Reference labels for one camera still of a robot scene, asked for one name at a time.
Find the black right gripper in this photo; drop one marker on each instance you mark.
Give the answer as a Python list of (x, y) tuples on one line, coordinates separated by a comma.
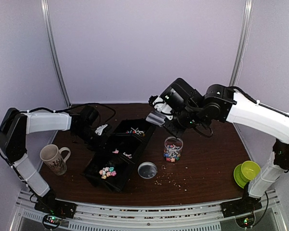
[(176, 131)]

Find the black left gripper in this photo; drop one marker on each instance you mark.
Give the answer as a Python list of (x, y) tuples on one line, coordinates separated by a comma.
[(99, 144)]

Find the clear plastic jar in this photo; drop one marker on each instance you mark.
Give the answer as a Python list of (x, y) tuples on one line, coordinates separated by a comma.
[(173, 149)]

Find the silver metal scoop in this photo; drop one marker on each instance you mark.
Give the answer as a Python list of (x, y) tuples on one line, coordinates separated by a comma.
[(156, 118)]

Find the black three-compartment candy tray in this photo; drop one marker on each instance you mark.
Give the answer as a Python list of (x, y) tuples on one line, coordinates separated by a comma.
[(113, 164)]

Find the silver metal jar lid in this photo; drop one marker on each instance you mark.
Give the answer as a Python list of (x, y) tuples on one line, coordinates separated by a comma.
[(147, 170)]

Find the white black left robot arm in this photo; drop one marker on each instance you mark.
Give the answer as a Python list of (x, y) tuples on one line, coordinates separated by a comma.
[(16, 125)]

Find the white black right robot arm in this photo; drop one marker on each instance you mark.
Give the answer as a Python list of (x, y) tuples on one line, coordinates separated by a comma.
[(184, 107)]

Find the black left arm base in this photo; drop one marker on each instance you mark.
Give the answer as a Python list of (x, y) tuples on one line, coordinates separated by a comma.
[(56, 211)]

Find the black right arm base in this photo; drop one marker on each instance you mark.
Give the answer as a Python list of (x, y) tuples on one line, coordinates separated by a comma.
[(243, 210)]

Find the beige patterned ceramic mug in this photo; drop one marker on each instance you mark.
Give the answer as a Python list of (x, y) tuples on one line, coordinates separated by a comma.
[(55, 158)]

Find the green saucer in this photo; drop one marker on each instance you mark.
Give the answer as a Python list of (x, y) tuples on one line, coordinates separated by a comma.
[(240, 182)]

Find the green bowl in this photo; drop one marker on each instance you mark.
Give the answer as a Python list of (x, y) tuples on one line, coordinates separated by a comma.
[(249, 170)]

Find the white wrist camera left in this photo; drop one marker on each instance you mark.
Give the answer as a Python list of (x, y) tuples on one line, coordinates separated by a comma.
[(102, 129)]

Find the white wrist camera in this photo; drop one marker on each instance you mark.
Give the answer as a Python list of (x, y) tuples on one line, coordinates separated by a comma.
[(161, 106), (102, 129)]

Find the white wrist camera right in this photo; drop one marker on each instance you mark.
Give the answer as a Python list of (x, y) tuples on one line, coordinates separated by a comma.
[(161, 106)]

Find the aluminium corner post left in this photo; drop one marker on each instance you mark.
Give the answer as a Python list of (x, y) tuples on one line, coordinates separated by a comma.
[(54, 55)]

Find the aluminium corner post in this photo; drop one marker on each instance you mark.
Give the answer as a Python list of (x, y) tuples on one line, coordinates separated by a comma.
[(54, 55), (243, 42)]

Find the aluminium corner post right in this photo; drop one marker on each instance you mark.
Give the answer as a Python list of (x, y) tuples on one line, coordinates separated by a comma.
[(243, 42)]

